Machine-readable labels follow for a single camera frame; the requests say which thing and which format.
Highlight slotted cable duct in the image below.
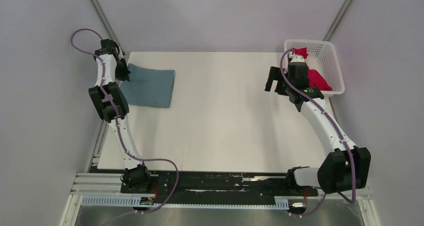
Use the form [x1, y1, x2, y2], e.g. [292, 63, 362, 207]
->
[80, 195, 290, 210]

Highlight teal blue t-shirt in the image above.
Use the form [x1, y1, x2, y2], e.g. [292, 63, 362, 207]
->
[120, 63, 176, 108]

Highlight red t-shirt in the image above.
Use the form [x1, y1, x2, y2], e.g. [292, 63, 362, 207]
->
[294, 47, 333, 91]

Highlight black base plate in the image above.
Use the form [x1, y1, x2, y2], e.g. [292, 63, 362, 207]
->
[89, 166, 321, 206]

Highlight left corner metal post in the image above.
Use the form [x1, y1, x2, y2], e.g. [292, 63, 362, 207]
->
[89, 0, 121, 46]

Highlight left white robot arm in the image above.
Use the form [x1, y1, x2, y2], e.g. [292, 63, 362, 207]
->
[88, 39, 153, 194]

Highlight right corner metal post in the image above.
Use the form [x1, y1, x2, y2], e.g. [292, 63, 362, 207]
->
[323, 0, 354, 41]

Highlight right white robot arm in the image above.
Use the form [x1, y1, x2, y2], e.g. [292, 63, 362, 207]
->
[265, 62, 371, 195]

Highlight corner metal post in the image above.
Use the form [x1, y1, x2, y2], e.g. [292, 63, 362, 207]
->
[89, 0, 121, 46]
[323, 0, 354, 41]

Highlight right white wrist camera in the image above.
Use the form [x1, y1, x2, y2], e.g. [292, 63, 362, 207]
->
[287, 51, 302, 63]

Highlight white plastic basket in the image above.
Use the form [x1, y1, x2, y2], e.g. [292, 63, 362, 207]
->
[284, 39, 345, 97]

